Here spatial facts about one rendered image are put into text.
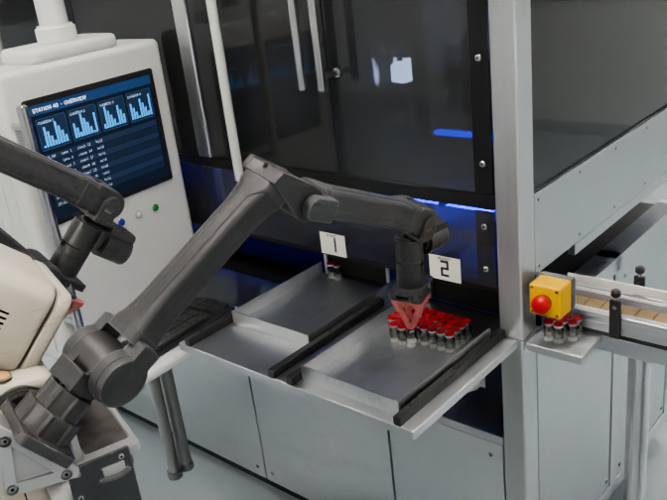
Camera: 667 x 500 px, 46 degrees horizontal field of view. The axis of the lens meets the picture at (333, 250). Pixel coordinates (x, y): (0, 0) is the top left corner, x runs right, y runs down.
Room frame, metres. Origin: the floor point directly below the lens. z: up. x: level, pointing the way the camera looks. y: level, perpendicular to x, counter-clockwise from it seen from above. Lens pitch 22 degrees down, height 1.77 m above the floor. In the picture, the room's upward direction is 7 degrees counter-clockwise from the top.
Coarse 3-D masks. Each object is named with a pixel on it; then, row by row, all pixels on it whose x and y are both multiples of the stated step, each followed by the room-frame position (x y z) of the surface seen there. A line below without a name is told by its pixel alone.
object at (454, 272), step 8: (432, 256) 1.69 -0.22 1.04; (440, 256) 1.67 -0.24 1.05; (432, 264) 1.69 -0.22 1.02; (440, 264) 1.67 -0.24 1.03; (456, 264) 1.64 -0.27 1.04; (432, 272) 1.69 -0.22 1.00; (440, 272) 1.67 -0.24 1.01; (448, 272) 1.66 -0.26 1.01; (456, 272) 1.64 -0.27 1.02; (448, 280) 1.66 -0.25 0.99; (456, 280) 1.64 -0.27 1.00
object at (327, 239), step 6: (324, 234) 1.91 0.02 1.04; (330, 234) 1.90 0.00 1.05; (324, 240) 1.92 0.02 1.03; (330, 240) 1.90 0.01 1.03; (336, 240) 1.89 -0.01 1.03; (342, 240) 1.87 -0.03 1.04; (324, 246) 1.92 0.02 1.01; (330, 246) 1.90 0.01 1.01; (336, 246) 1.89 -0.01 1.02; (342, 246) 1.87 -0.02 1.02; (324, 252) 1.92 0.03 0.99; (330, 252) 1.91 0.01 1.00; (336, 252) 1.89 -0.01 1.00; (342, 252) 1.87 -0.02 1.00
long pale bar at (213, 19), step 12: (216, 12) 2.02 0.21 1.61; (216, 24) 2.01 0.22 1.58; (216, 36) 2.01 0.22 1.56; (216, 48) 2.01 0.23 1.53; (216, 60) 2.01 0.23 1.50; (228, 84) 2.02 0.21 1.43; (228, 96) 2.01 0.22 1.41; (228, 108) 2.01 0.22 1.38; (228, 120) 2.01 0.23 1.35; (228, 132) 2.01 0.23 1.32; (240, 156) 2.02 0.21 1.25; (240, 168) 2.01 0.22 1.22
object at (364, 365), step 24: (384, 312) 1.69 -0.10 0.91; (360, 336) 1.62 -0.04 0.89; (384, 336) 1.63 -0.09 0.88; (480, 336) 1.52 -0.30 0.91; (312, 360) 1.51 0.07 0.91; (336, 360) 1.55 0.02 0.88; (360, 360) 1.53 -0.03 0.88; (384, 360) 1.52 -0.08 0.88; (408, 360) 1.51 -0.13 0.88; (432, 360) 1.50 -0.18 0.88; (456, 360) 1.45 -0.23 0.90; (336, 384) 1.41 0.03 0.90; (360, 384) 1.44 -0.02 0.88; (384, 384) 1.42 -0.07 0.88; (408, 384) 1.41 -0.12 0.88; (384, 408) 1.33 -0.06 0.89
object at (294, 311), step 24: (288, 288) 1.94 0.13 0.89; (312, 288) 1.95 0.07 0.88; (336, 288) 1.93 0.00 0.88; (360, 288) 1.91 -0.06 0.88; (384, 288) 1.83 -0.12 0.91; (240, 312) 1.78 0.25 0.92; (264, 312) 1.83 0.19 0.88; (288, 312) 1.81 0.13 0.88; (312, 312) 1.80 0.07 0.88; (336, 312) 1.78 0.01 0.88; (288, 336) 1.66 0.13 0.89; (312, 336) 1.63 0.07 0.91
